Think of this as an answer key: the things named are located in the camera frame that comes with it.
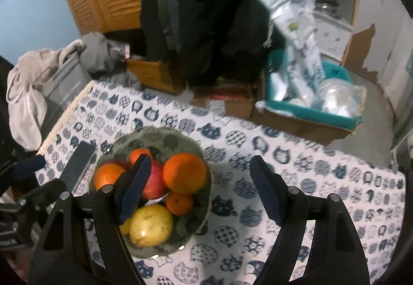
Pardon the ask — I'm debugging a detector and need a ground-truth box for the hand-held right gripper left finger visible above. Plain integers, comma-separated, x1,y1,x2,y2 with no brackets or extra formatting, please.
29,154,153,285

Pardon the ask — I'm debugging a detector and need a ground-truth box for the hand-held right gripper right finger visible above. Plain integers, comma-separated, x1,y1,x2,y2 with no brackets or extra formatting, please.
249,155,368,285

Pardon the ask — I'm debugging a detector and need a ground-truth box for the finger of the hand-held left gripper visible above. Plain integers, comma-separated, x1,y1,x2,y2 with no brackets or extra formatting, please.
18,180,65,210
13,154,46,180

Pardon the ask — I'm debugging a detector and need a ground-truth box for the medium orange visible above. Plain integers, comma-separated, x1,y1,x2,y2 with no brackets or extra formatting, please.
93,163,127,191

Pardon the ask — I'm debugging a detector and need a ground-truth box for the small tangerine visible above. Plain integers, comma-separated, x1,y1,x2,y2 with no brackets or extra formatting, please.
130,148,153,164
165,193,194,216

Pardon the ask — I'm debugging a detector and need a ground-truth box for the yellow mango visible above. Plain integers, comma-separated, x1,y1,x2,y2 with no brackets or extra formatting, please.
121,204,174,247

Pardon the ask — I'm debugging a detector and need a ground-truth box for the large orange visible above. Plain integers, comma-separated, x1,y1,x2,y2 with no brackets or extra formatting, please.
162,153,208,196

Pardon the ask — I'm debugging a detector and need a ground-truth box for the green glass bowl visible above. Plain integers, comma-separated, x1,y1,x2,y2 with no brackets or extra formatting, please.
89,126,213,258

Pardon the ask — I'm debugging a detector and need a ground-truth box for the cat print tablecloth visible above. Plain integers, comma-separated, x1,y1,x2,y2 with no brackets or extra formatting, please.
35,80,407,285

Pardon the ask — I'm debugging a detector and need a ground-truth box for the black smartphone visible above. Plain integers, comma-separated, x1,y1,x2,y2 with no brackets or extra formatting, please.
61,141,97,195

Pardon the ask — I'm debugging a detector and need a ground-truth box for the brown cardboard box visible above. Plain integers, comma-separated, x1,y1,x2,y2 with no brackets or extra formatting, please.
252,104,362,145

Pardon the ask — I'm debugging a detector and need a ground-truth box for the teal plastic bin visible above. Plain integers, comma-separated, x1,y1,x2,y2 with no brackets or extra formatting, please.
256,49,363,129

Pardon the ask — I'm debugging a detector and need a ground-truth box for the cardboard box with red print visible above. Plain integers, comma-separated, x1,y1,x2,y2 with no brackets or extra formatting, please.
190,85,255,119

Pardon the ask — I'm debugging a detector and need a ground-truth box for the grey tote bag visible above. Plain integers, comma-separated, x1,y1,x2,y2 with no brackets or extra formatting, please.
34,59,92,134

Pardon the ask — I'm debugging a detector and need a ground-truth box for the clear plastic bag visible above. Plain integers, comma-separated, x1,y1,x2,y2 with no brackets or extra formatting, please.
318,78,365,118

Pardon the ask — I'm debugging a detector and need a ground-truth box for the wooden drawer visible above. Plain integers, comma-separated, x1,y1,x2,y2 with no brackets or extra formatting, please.
126,59,186,94

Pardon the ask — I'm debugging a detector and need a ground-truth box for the grey clothing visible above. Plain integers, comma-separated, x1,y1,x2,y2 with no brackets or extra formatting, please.
76,33,142,89

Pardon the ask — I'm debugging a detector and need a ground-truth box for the printed plastic bag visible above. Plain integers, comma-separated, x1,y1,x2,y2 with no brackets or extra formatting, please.
258,0,325,108

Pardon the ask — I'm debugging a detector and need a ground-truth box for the bamboo shelf rack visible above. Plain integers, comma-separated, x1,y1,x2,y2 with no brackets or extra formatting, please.
289,0,362,66

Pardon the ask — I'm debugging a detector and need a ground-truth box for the grey jacket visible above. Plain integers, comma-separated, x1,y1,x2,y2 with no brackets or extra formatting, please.
155,0,181,53

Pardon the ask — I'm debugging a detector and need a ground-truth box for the black hooded coat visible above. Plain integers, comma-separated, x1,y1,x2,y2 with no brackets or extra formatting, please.
174,0,289,87

